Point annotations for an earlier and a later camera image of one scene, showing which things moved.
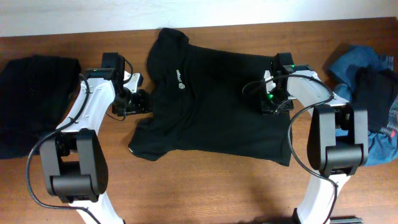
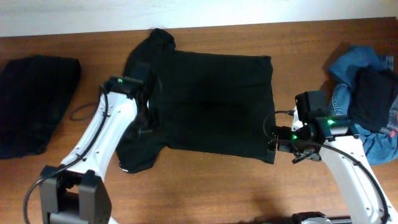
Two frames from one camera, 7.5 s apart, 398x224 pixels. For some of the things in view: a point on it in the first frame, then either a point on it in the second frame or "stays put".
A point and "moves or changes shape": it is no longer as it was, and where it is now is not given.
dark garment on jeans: (374, 89) stays put
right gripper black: (268, 107) -> (311, 154)
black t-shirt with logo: (209, 100) moves or changes shape
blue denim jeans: (382, 149) stays put
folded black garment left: (35, 93) stays put
